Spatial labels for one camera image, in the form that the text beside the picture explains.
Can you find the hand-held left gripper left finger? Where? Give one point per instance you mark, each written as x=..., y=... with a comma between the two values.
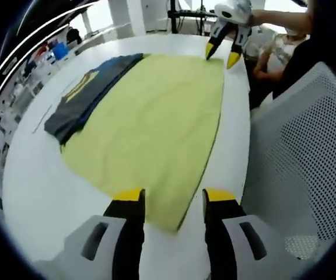
x=127, y=233

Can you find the blue barrel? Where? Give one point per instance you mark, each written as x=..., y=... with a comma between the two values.
x=60, y=50

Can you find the yellow-green garment with grey and blue sleeves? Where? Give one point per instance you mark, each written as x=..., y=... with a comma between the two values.
x=156, y=116

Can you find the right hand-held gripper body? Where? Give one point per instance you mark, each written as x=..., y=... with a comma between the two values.
x=235, y=11

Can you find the person's dark clothing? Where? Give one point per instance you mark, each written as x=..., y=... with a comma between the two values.
x=325, y=35

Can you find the black stand pole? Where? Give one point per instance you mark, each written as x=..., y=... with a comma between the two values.
x=174, y=17

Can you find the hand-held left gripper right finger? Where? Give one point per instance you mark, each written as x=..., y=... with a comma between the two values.
x=219, y=233

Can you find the white mesh chair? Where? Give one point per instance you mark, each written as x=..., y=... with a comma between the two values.
x=302, y=146

